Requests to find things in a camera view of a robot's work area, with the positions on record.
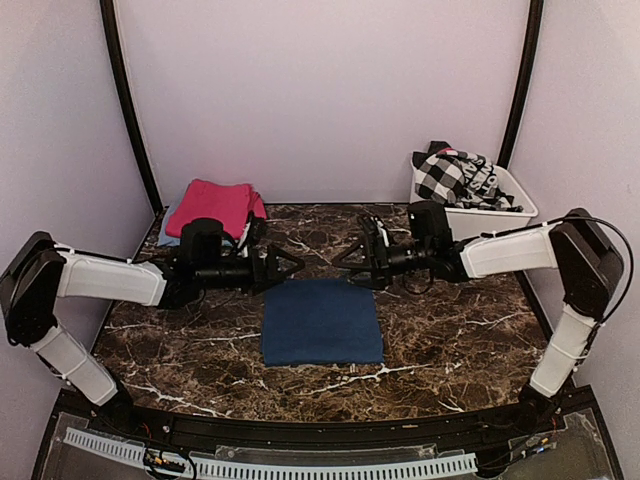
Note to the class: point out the black shirt white lettering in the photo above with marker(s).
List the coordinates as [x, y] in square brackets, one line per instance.
[481, 188]

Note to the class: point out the left black corner post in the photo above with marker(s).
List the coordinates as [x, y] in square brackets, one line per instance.
[124, 94]

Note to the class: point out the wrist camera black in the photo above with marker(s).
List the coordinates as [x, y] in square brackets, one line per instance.
[201, 243]
[429, 224]

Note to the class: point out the pink trousers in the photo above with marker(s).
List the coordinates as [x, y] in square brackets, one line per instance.
[230, 205]

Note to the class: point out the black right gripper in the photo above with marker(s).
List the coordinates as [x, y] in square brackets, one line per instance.
[381, 278]

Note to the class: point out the dark blue garment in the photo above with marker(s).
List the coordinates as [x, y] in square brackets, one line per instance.
[320, 322]

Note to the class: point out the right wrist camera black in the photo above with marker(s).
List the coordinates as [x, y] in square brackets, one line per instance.
[429, 224]

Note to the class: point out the black white checkered shirt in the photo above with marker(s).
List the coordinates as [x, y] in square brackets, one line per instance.
[435, 176]

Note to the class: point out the white slotted cable duct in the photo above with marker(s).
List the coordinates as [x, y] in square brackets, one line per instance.
[253, 463]

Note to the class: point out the black curved front rail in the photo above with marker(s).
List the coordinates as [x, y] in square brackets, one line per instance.
[484, 429]

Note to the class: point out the folded light blue shirt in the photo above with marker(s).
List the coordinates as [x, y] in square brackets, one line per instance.
[164, 239]

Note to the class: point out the white plastic laundry bin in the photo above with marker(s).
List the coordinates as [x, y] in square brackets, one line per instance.
[467, 223]

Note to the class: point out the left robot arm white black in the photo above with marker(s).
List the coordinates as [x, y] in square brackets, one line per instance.
[43, 272]

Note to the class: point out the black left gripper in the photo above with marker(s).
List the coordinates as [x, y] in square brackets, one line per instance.
[257, 279]

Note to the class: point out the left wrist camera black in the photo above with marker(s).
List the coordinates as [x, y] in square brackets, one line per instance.
[201, 243]

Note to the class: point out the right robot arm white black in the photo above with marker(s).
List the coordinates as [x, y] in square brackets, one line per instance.
[593, 262]

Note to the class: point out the right black corner post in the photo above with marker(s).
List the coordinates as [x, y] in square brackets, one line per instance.
[523, 80]

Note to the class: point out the black corner post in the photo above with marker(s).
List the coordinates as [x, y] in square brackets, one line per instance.
[124, 94]
[523, 80]

